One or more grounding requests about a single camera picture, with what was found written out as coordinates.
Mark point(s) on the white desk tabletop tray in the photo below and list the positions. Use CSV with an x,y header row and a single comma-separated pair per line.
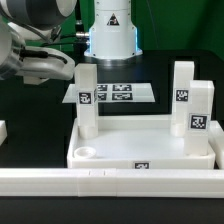
x,y
133,142

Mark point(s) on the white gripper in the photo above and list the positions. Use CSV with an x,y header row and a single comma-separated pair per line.
x,y
46,63

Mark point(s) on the white L-shaped fence wall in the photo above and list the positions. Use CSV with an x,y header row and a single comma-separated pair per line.
x,y
117,178

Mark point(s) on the white block at left edge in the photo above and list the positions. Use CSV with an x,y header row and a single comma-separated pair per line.
x,y
3,131

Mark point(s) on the white marker base plate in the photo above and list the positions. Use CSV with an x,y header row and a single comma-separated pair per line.
x,y
114,93

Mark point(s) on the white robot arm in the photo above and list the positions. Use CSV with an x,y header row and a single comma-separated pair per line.
x,y
112,36

